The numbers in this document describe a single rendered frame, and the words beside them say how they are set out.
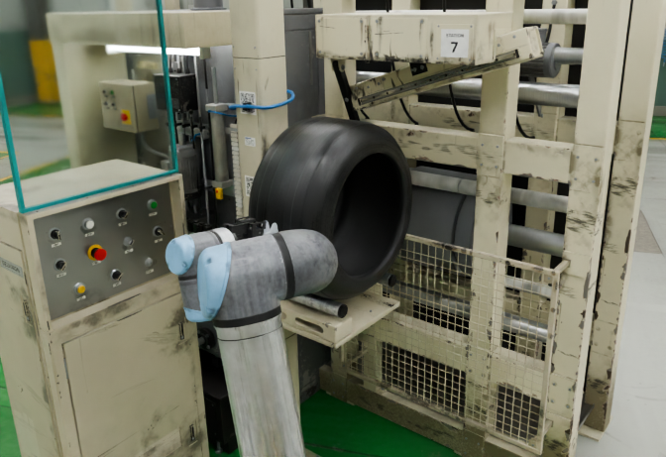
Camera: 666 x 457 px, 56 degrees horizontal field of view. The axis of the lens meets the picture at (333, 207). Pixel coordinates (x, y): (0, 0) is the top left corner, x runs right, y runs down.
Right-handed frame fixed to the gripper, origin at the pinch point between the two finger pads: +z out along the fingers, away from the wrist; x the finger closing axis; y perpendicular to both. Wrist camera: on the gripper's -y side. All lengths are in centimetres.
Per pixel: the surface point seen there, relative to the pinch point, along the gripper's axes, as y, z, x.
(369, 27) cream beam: 62, 41, 2
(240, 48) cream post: 53, 16, 34
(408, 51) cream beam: 55, 42, -14
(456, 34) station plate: 61, 41, -30
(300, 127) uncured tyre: 30.4, 17.7, 8.5
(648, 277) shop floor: -79, 326, -42
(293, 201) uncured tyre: 11.3, 1.8, -4.0
